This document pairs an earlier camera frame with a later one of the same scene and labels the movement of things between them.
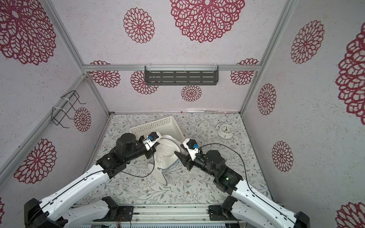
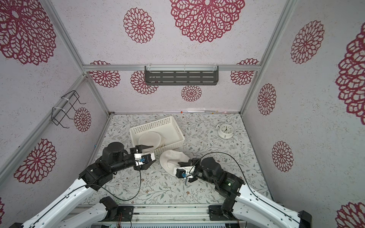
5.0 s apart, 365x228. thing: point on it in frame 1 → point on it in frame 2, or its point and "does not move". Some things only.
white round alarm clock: [225, 131] does not move
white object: [192, 147] → [184, 172]
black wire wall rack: [63, 106] does not move
